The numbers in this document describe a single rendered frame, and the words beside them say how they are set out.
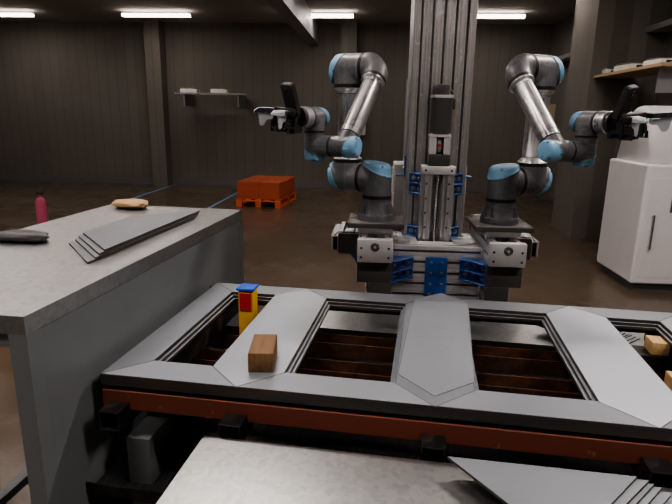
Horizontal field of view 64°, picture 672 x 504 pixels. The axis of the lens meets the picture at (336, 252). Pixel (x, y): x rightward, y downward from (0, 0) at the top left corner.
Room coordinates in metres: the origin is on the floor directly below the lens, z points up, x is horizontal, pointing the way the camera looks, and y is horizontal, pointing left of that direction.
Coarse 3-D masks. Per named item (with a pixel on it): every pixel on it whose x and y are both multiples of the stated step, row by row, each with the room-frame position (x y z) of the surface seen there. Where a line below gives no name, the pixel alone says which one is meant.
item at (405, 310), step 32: (320, 320) 1.59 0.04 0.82; (512, 320) 1.64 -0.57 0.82; (544, 320) 1.61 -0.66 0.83; (640, 320) 1.59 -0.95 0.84; (128, 384) 1.16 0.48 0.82; (160, 384) 1.15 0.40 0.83; (192, 384) 1.14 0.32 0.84; (576, 384) 1.20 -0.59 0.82; (448, 416) 1.04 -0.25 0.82; (480, 416) 1.03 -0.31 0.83; (512, 416) 1.02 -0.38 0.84
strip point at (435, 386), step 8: (408, 376) 1.18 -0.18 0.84; (416, 376) 1.18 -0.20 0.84; (424, 376) 1.18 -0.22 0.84; (416, 384) 1.14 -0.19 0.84; (424, 384) 1.14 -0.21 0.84; (432, 384) 1.14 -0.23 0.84; (440, 384) 1.14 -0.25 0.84; (448, 384) 1.15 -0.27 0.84; (456, 384) 1.15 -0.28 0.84; (464, 384) 1.15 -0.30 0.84; (432, 392) 1.11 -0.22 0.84; (440, 392) 1.11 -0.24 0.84
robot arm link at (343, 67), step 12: (336, 60) 2.23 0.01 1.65; (348, 60) 2.20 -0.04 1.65; (360, 60) 2.17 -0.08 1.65; (336, 72) 2.22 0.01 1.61; (348, 72) 2.20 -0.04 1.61; (336, 84) 2.23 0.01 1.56; (348, 84) 2.20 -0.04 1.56; (360, 84) 2.22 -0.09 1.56; (348, 96) 2.22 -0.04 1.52; (348, 108) 2.22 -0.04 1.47; (336, 168) 2.22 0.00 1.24; (348, 168) 2.20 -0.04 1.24; (336, 180) 2.22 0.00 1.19; (348, 180) 2.19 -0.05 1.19
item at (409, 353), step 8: (408, 352) 1.32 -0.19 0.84; (416, 352) 1.32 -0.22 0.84; (424, 352) 1.32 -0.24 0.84; (432, 352) 1.32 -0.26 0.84; (440, 352) 1.32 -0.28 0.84; (448, 352) 1.32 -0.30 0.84; (456, 352) 1.32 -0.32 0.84; (416, 360) 1.27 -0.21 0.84; (424, 360) 1.27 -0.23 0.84; (432, 360) 1.27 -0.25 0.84; (440, 360) 1.27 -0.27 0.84; (448, 360) 1.27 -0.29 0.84; (456, 360) 1.27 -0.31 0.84; (464, 360) 1.27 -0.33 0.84; (472, 360) 1.28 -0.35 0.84
